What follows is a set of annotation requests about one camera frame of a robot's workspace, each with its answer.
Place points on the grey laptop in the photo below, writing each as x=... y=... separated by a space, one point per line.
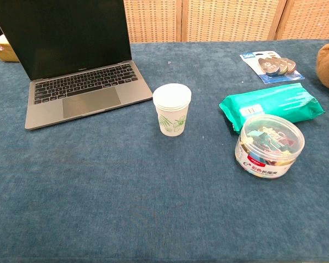
x=85 y=101

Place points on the white paper cups leaf print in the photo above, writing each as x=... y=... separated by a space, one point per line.
x=172 y=109

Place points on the blue tablecloth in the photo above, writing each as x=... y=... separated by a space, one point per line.
x=126 y=191

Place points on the clear tub of binder clips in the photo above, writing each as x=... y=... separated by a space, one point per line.
x=268 y=153

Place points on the green wet wipes pack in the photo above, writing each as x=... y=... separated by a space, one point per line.
x=279 y=102

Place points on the correction tape blister pack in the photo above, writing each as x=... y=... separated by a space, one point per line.
x=271 y=67

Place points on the woven wooden folding screen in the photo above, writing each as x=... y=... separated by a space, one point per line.
x=230 y=19

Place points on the yellow tissue box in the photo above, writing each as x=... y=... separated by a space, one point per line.
x=2 y=50

